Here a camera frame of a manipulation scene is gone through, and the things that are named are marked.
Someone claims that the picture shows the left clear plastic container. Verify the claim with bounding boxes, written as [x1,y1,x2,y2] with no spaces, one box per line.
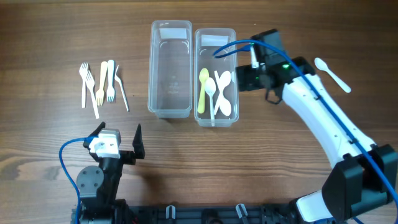
[147,20,193,119]

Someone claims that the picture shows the thin-handled white spoon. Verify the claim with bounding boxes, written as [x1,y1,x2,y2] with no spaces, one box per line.
[205,78,216,126]

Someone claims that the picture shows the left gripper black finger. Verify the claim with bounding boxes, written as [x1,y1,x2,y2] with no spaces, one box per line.
[83,121,105,147]
[132,124,145,159]

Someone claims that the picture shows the yellow plastic fork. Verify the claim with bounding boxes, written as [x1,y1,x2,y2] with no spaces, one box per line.
[96,61,108,106]

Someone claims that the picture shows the white spoon bowl down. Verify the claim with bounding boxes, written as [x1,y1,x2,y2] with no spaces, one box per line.
[213,70,233,117]

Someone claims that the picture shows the right blue cable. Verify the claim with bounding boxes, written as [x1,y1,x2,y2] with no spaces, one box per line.
[213,39,398,224]

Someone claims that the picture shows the clear plastic container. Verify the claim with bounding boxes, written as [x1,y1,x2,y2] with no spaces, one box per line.
[193,28,239,128]
[147,20,193,119]

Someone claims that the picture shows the white spoon bowl up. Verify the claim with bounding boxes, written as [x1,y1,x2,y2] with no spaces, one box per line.
[213,70,233,116]

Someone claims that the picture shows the thick-handled white spoon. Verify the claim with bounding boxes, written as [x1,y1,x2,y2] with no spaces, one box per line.
[314,57,351,93]

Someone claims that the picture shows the thin white plastic fork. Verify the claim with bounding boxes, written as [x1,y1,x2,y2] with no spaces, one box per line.
[114,65,130,112]

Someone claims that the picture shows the pale blue plastic fork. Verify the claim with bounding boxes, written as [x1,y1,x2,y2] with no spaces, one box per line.
[106,60,115,102]

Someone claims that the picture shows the leftmost white plastic fork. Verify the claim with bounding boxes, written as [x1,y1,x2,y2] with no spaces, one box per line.
[79,62,88,108]

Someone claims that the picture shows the right clear plastic container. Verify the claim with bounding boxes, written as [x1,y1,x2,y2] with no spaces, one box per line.
[193,28,239,128]

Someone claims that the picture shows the left blue cable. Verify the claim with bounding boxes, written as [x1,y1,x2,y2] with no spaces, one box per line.
[58,136,98,224]

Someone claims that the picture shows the yellow plastic spoon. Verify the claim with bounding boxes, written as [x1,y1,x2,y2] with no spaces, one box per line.
[197,68,209,114]

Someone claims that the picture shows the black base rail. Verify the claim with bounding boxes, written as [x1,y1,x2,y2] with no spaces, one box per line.
[72,203,296,224]

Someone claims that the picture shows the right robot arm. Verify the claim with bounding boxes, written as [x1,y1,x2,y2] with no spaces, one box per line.
[236,29,397,223]

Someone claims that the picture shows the blue cable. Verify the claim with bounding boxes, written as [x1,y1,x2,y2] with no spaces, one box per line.
[213,39,398,224]
[58,136,98,224]

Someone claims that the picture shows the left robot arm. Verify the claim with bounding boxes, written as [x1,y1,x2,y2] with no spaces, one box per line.
[71,122,145,223]

